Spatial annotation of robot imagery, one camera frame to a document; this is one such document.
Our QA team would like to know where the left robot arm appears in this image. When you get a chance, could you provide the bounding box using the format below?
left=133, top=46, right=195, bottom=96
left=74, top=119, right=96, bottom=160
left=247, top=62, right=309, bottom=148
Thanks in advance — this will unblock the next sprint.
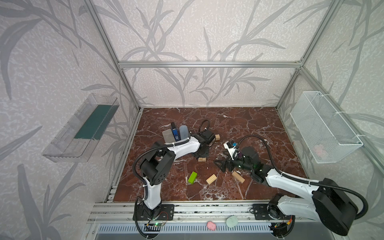
left=140, top=130, right=216, bottom=211

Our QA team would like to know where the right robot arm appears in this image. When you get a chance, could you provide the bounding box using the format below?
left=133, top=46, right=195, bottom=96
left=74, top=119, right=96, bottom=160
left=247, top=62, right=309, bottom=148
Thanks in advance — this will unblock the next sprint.
left=214, top=147, right=358, bottom=236

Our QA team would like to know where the green block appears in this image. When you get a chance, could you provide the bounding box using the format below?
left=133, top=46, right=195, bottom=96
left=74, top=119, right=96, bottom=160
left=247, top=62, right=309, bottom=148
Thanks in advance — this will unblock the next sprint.
left=188, top=172, right=198, bottom=185

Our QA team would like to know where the grey sponge block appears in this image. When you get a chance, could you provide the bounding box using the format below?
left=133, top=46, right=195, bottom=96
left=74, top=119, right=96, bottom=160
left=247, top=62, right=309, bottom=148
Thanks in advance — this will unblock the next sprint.
left=162, top=129, right=176, bottom=143

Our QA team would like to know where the grey blue oval case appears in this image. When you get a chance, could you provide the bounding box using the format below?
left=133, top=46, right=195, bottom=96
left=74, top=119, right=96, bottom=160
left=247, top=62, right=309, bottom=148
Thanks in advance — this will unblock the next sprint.
left=179, top=125, right=189, bottom=140

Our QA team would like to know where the blue black marker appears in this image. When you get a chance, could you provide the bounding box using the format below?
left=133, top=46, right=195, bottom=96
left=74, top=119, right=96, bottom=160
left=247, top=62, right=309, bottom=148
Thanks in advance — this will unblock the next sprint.
left=171, top=122, right=181, bottom=142

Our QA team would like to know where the green putty blob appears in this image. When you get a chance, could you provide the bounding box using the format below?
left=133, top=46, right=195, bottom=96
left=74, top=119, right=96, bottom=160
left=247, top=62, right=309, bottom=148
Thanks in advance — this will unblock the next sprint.
left=226, top=216, right=239, bottom=228

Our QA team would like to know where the pink putty blob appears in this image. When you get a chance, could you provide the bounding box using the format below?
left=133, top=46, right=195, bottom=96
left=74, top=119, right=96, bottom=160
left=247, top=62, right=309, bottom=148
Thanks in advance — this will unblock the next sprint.
left=207, top=221, right=217, bottom=231

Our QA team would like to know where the pink object in basket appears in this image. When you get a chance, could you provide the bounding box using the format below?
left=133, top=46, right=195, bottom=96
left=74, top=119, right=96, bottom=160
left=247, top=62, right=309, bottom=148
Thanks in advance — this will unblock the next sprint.
left=314, top=145, right=328, bottom=159

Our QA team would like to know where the green sheet in bin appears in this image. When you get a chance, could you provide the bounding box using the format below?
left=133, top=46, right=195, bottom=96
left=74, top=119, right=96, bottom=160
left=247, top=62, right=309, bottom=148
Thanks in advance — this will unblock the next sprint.
left=75, top=105, right=119, bottom=141

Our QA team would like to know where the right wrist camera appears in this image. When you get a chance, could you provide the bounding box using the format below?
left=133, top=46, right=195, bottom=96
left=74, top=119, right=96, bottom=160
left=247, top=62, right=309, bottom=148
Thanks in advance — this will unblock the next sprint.
left=224, top=141, right=239, bottom=161

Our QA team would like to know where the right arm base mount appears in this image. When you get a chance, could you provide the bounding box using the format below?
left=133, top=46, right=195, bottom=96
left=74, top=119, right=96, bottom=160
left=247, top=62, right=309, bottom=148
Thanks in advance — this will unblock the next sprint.
left=249, top=204, right=292, bottom=222

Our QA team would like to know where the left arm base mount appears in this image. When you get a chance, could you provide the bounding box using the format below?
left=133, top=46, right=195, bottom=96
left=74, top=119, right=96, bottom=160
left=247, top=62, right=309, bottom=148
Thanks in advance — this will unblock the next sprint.
left=133, top=204, right=175, bottom=221

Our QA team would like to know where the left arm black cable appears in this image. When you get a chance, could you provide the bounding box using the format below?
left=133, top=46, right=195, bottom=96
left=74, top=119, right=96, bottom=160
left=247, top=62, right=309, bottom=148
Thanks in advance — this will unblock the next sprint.
left=131, top=119, right=211, bottom=239

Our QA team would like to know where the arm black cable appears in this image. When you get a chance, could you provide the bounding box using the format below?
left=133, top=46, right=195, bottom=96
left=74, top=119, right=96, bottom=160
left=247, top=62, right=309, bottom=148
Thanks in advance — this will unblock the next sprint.
left=235, top=134, right=369, bottom=238
left=131, top=119, right=211, bottom=239

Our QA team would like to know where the white wire basket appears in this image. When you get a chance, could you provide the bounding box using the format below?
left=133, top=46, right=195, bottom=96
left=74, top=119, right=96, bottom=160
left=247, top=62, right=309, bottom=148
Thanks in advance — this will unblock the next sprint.
left=290, top=91, right=364, bottom=164

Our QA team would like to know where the aluminium cage frame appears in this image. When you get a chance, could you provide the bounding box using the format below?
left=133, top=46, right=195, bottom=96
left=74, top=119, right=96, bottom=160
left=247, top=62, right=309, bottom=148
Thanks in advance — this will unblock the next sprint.
left=92, top=1, right=384, bottom=206

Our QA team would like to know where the aluminium front rail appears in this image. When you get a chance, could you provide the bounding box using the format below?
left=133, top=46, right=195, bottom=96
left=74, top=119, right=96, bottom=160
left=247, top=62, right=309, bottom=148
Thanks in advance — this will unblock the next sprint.
left=86, top=200, right=340, bottom=224

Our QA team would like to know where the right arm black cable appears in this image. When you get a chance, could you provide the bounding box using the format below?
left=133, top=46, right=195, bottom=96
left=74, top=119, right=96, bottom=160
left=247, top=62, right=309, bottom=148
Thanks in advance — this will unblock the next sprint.
left=235, top=134, right=369, bottom=238

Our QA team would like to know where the clear plastic wall bin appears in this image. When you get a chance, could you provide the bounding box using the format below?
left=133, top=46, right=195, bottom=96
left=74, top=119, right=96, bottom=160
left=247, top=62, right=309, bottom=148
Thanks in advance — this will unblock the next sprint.
left=42, top=94, right=120, bottom=163

